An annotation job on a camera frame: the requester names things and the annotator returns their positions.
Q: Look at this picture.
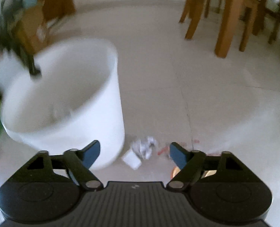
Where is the red snack wrapper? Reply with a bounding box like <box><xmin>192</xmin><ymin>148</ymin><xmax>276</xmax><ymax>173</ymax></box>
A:
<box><xmin>156</xmin><ymin>142</ymin><xmax>193</xmax><ymax>157</ymax></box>

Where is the orange slice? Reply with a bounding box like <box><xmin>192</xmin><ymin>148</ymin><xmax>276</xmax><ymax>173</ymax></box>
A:
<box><xmin>171</xmin><ymin>166</ymin><xmax>180</xmax><ymax>179</ymax></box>

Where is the white folded tissue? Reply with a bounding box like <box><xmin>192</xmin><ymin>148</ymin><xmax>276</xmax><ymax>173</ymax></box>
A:
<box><xmin>121</xmin><ymin>149</ymin><xmax>142</xmax><ymax>170</ymax></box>

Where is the white plastic waste bin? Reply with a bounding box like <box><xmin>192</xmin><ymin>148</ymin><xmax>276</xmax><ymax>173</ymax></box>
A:
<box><xmin>0</xmin><ymin>37</ymin><xmax>125</xmax><ymax>170</ymax></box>

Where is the crumpled white paper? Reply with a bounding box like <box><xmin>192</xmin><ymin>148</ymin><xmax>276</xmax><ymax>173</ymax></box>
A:
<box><xmin>131</xmin><ymin>136</ymin><xmax>158</xmax><ymax>160</ymax></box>

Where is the wooden chair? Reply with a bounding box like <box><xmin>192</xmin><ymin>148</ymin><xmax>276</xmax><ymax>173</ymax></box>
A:
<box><xmin>178</xmin><ymin>0</ymin><xmax>228</xmax><ymax>40</ymax></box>

